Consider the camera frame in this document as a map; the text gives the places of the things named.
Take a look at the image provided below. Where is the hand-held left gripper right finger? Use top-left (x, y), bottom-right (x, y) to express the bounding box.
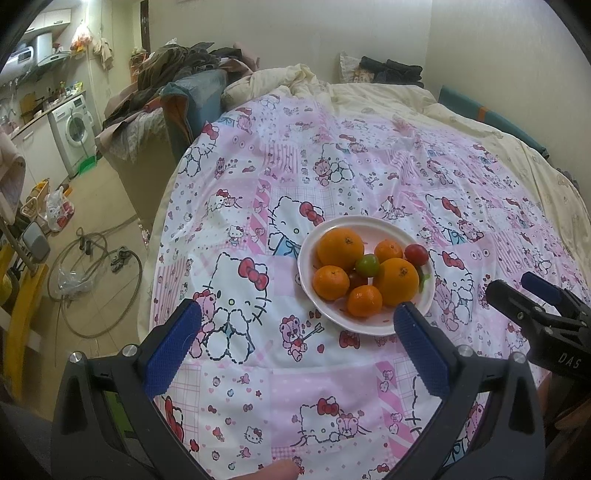
top-left (388, 302), bottom-right (548, 480)

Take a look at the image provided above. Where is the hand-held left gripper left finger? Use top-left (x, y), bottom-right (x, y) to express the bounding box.
top-left (51, 299), bottom-right (204, 480)

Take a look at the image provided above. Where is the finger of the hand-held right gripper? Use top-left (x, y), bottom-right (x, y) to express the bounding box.
top-left (522, 271), bottom-right (591, 319)
top-left (485, 279), bottom-right (561, 340)

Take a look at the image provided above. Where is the pink and white plate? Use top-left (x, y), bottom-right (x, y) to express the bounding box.
top-left (297, 217), bottom-right (436, 336)

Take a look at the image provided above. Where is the large orange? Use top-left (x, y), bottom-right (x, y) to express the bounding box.
top-left (317, 227), bottom-right (366, 280)
top-left (372, 257), bottom-right (420, 308)

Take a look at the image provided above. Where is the small mandarin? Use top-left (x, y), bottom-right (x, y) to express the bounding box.
top-left (373, 239), bottom-right (404, 264)
top-left (313, 265), bottom-right (351, 301)
top-left (347, 285), bottom-right (383, 318)

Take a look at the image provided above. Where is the green round fruit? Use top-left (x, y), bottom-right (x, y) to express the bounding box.
top-left (355, 254), bottom-right (380, 278)

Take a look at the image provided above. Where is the person's leg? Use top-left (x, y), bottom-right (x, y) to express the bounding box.
top-left (240, 460), bottom-right (301, 480)
top-left (540, 373), bottom-right (591, 462)

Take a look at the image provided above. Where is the pink cartoon printed blanket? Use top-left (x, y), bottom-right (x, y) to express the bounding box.
top-left (150, 90), bottom-right (591, 480)

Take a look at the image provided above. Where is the clear plastic bag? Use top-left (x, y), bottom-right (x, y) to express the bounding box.
top-left (56, 267), bottom-right (95, 298)

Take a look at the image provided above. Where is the yellow chair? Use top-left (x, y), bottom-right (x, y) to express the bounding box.
top-left (0, 240), bottom-right (49, 402)

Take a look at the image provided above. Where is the white and red plastic bag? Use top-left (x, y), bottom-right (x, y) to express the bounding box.
top-left (45, 186), bottom-right (76, 233)

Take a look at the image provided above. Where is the beige basket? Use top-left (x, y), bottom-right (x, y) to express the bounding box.
top-left (19, 179), bottom-right (51, 219)

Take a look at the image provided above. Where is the white washing machine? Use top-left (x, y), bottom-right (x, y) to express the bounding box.
top-left (47, 93), bottom-right (99, 177)

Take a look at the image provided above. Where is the white kitchen cabinet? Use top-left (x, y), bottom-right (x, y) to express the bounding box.
top-left (0, 90), bottom-right (88, 195)

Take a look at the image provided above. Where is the dark clothes bundle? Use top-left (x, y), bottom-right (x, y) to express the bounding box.
top-left (341, 52), bottom-right (424, 88)

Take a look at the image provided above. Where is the pile of clothes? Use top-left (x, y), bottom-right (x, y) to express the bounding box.
top-left (102, 41), bottom-right (260, 134)

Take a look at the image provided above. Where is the hanging beige cloth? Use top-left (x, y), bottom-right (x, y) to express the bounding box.
top-left (92, 38), bottom-right (115, 71)

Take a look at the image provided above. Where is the hanging plastic bag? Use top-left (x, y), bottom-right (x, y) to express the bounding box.
top-left (71, 24), bottom-right (94, 52)

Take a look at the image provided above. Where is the white water heater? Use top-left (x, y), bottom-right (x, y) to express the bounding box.
top-left (8, 32), bottom-right (55, 66)

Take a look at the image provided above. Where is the grey hose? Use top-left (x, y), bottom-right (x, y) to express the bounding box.
top-left (47, 227), bottom-right (145, 339)

